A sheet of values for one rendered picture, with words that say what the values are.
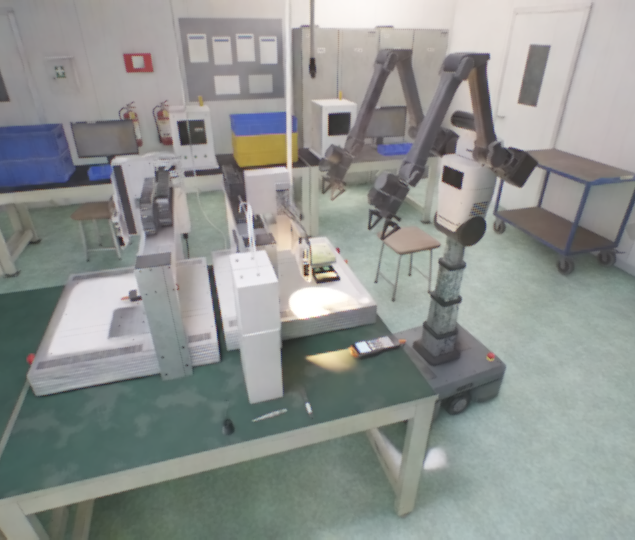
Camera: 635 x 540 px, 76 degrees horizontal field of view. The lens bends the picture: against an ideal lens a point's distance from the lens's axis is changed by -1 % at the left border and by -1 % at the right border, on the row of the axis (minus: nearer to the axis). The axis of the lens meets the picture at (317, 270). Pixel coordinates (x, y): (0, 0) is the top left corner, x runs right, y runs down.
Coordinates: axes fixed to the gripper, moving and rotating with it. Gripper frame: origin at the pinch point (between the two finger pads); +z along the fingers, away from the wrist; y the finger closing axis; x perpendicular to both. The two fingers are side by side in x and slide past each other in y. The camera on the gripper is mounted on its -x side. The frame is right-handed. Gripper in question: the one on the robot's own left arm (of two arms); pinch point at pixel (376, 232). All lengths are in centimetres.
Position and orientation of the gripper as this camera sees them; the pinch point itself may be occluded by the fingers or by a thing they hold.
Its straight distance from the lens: 157.1
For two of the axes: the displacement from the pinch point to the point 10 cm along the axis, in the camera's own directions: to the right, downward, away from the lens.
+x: 8.0, 2.7, 5.4
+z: -4.6, 8.5, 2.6
